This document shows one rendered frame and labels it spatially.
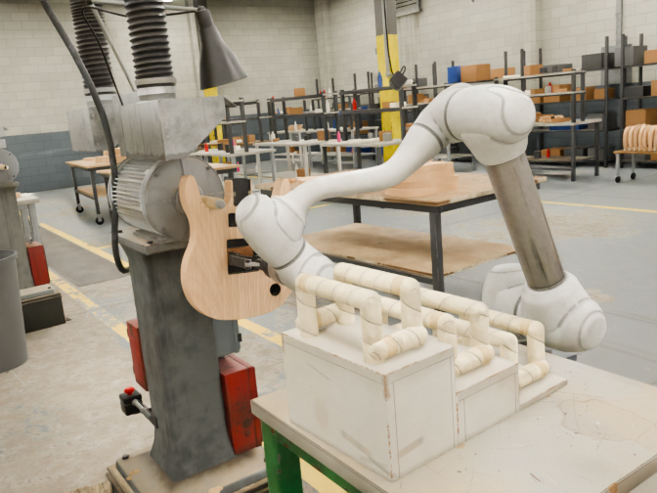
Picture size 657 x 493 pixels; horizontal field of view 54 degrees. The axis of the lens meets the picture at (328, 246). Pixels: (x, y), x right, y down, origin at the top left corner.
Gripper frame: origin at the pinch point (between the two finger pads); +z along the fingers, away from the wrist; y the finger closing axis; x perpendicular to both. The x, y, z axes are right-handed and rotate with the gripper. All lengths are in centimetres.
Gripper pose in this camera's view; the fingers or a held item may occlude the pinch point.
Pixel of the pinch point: (243, 255)
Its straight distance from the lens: 183.7
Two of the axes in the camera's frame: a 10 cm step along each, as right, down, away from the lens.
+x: 0.1, -9.9, -1.3
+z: -5.8, -1.2, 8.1
